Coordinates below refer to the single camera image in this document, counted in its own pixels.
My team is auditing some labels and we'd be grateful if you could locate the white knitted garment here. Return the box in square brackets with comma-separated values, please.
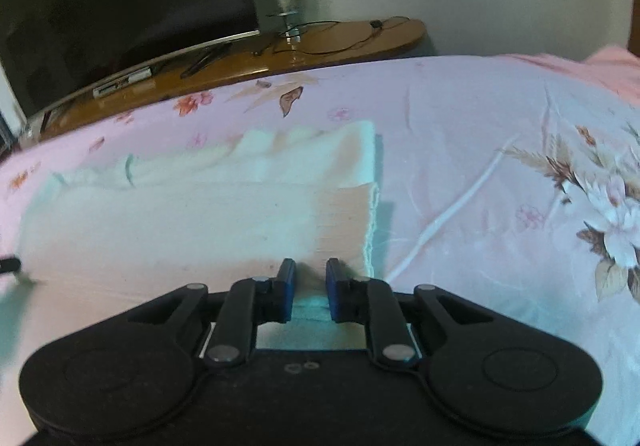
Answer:
[17, 121, 378, 350]

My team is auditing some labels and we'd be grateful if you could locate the pink floral bed sheet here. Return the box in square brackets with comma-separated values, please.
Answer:
[1, 57, 639, 445]

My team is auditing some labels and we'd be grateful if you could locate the silver set-top box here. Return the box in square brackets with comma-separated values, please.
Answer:
[92, 66, 153, 98]

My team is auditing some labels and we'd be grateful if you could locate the black remote control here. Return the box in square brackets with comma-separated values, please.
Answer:
[180, 42, 232, 80]

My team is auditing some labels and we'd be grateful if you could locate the wooden tv console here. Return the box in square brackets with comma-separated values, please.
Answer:
[25, 16, 427, 141]

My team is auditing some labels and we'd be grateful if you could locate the black flat screen television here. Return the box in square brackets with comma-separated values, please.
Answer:
[1, 0, 258, 117]

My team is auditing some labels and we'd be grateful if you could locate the pink pillow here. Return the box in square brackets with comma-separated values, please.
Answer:
[503, 45, 640, 106]

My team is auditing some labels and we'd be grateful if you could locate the black power cable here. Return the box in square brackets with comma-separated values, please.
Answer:
[249, 15, 412, 58]

